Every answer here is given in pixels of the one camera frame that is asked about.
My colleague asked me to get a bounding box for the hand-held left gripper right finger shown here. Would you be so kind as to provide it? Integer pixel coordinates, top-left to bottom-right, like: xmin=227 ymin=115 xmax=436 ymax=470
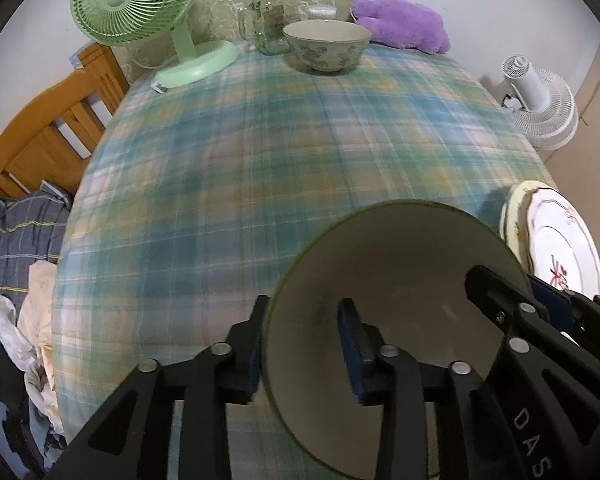
xmin=336 ymin=297 xmax=526 ymax=480

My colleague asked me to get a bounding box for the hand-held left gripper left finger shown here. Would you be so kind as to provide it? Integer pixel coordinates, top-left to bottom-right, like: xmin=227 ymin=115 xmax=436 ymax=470
xmin=47 ymin=294 xmax=272 ymax=480

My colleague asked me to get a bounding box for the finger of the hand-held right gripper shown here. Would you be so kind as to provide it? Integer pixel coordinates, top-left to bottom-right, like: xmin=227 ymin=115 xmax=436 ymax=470
xmin=529 ymin=274 xmax=600 ymax=346
xmin=465 ymin=265 xmax=548 ymax=337

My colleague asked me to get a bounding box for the white plate red pattern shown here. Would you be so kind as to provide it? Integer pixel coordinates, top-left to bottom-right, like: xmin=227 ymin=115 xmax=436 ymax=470
xmin=524 ymin=187 xmax=600 ymax=301

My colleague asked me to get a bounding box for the scalloped yellow floral plate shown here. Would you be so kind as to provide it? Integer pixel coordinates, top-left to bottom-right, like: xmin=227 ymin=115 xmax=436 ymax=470
xmin=498 ymin=181 xmax=556 ymax=273

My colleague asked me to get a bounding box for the large floral ceramic bowl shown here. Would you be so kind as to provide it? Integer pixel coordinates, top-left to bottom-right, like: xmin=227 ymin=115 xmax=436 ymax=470
xmin=262 ymin=200 xmax=531 ymax=480
xmin=282 ymin=20 xmax=372 ymax=73

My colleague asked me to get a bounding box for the white floor fan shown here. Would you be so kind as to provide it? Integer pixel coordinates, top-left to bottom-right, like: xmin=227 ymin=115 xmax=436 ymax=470
xmin=500 ymin=54 xmax=579 ymax=151

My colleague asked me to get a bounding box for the plaid tablecloth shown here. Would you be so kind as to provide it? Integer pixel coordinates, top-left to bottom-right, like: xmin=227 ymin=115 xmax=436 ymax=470
xmin=52 ymin=42 xmax=561 ymax=480

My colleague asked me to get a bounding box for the cream cloth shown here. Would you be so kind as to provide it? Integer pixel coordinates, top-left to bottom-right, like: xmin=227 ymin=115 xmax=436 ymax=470
xmin=17 ymin=260 xmax=63 ymax=433

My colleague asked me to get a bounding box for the dark blue cloth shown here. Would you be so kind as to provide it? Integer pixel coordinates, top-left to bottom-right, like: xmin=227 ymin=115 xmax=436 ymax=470
xmin=0 ymin=345 xmax=66 ymax=476

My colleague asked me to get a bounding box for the white cloth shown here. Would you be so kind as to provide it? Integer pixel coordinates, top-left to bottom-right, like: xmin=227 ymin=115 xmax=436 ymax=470
xmin=0 ymin=294 xmax=41 ymax=396

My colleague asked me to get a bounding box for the purple plush toy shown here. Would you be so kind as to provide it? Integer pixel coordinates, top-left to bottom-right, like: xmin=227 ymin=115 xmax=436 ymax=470
xmin=350 ymin=0 xmax=452 ymax=55

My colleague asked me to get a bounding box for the small clear glass jar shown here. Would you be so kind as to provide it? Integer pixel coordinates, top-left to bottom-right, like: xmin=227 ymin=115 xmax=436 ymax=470
xmin=305 ymin=4 xmax=338 ymax=22

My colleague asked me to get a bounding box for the glass mason jar mug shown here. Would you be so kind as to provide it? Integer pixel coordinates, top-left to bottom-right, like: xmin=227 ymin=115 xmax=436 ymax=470
xmin=237 ymin=0 xmax=297 ymax=56

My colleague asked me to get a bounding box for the green desk fan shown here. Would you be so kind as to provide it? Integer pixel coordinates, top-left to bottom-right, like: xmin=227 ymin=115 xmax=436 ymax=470
xmin=70 ymin=0 xmax=241 ymax=87

